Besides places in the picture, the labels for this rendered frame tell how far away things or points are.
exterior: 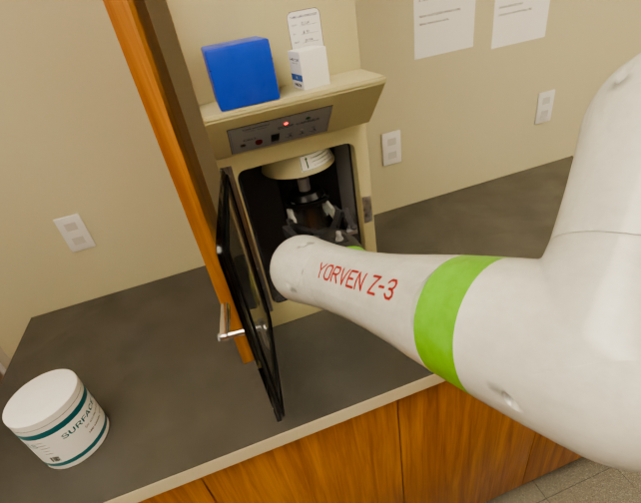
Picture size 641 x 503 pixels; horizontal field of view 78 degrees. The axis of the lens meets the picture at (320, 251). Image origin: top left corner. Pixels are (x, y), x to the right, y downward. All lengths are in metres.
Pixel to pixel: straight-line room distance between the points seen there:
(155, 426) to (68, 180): 0.72
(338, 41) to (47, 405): 0.87
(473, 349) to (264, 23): 0.65
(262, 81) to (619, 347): 0.59
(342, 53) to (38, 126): 0.82
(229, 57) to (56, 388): 0.69
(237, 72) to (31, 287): 1.05
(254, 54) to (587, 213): 0.53
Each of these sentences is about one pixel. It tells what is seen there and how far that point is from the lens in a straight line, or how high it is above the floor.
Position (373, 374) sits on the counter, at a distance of 0.91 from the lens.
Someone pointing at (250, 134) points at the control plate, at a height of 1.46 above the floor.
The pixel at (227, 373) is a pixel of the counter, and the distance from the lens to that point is 0.99.
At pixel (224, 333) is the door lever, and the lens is 0.68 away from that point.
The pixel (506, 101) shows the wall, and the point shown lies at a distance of 1.65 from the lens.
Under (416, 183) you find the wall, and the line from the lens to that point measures 1.53.
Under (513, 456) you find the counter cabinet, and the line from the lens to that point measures 1.53.
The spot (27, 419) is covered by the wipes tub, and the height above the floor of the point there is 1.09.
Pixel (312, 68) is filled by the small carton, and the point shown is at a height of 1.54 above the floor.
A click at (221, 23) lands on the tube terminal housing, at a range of 0.78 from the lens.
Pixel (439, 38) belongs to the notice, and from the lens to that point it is 1.44.
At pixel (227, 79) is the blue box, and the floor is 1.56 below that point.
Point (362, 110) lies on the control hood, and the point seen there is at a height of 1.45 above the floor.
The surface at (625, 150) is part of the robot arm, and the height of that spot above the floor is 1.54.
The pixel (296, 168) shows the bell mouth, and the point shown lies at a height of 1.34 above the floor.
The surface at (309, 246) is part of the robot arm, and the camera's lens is 0.56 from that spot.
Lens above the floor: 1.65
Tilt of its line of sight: 33 degrees down
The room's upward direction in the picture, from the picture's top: 10 degrees counter-clockwise
